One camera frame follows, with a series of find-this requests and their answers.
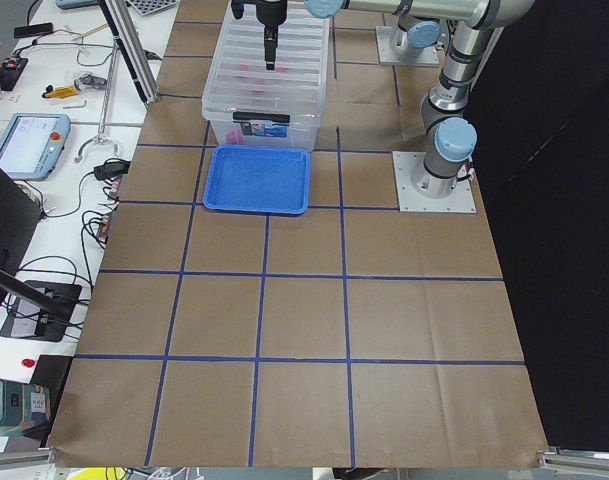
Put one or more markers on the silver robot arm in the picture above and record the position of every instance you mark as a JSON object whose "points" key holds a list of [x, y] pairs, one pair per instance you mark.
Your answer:
{"points": [[451, 140]]}

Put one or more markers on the clear plastic storage box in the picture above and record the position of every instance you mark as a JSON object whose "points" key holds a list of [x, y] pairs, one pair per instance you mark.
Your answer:
{"points": [[264, 127]]}

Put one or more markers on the brown paper table cover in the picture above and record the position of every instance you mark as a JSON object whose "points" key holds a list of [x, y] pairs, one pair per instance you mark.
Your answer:
{"points": [[353, 335]]}

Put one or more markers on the black power adapter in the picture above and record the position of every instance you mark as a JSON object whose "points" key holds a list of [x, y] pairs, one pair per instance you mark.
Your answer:
{"points": [[110, 169]]}

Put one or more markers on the blue plastic tray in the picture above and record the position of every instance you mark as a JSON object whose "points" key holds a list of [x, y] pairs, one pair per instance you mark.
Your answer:
{"points": [[258, 180]]}

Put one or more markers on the black monitor stand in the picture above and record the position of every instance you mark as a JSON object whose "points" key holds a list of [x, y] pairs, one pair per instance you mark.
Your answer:
{"points": [[36, 310]]}

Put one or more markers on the blue teach pendant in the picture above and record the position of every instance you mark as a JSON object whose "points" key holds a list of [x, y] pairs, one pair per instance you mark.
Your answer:
{"points": [[32, 143]]}

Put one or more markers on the long metal grabber tool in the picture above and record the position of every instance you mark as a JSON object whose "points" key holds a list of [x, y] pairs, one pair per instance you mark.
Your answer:
{"points": [[101, 138]]}

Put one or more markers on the checkered calibration board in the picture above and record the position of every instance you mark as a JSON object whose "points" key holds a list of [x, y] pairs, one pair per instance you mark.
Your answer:
{"points": [[150, 7]]}

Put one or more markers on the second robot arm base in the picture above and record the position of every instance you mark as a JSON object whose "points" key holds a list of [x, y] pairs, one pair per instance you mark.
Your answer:
{"points": [[412, 46]]}

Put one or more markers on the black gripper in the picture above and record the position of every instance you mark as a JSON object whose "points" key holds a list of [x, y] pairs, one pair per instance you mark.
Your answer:
{"points": [[270, 13]]}

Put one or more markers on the black box latch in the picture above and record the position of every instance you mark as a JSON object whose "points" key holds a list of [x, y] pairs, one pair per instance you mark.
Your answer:
{"points": [[252, 116]]}

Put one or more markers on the yellow black hand tool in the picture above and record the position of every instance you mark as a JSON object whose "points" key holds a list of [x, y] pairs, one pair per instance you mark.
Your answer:
{"points": [[60, 92]]}

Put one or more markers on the clear plastic box lid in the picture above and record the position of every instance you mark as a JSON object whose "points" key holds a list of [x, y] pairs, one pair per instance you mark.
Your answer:
{"points": [[280, 72]]}

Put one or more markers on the red block in box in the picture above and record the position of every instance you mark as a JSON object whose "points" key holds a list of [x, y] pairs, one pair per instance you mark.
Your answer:
{"points": [[259, 88]]}

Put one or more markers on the aluminium frame post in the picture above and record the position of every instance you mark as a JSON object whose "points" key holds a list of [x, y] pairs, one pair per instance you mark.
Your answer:
{"points": [[124, 33]]}

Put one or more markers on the teal device box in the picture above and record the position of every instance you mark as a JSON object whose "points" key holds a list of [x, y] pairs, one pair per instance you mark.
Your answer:
{"points": [[23, 407]]}

